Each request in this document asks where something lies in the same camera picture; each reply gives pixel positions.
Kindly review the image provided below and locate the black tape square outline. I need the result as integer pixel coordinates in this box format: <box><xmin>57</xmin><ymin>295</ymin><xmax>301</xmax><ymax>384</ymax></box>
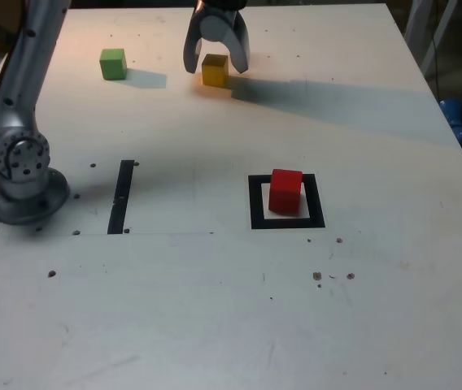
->
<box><xmin>247</xmin><ymin>173</ymin><xmax>326</xmax><ymax>231</ymax></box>

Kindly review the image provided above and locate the yellow cube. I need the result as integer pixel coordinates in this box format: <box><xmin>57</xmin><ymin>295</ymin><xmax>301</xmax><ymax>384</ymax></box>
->
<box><xmin>201</xmin><ymin>53</ymin><xmax>230</xmax><ymax>88</ymax></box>

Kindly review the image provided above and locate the black tape strip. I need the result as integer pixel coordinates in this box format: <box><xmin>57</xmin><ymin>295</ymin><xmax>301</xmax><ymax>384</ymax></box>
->
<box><xmin>107</xmin><ymin>159</ymin><xmax>136</xmax><ymax>236</ymax></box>

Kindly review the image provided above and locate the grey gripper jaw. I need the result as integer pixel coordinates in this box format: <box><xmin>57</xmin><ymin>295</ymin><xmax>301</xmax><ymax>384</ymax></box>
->
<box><xmin>199</xmin><ymin>10</ymin><xmax>252</xmax><ymax>76</ymax></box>
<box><xmin>181</xmin><ymin>8</ymin><xmax>211</xmax><ymax>75</ymax></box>

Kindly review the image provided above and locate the blue round object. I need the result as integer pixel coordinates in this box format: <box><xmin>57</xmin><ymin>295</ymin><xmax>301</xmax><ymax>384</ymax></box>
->
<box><xmin>438</xmin><ymin>97</ymin><xmax>462</xmax><ymax>143</ymax></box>

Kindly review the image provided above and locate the white metal frame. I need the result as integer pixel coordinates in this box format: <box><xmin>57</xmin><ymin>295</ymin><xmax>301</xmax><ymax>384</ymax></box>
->
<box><xmin>403</xmin><ymin>0</ymin><xmax>462</xmax><ymax>78</ymax></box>

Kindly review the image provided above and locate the red cube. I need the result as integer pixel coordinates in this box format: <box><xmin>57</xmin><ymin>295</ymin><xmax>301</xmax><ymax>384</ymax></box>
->
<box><xmin>268</xmin><ymin>168</ymin><xmax>304</xmax><ymax>215</ymax></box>

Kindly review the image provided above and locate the green cube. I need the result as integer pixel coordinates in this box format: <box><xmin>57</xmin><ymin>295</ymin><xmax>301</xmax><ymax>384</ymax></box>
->
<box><xmin>98</xmin><ymin>48</ymin><xmax>129</xmax><ymax>81</ymax></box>

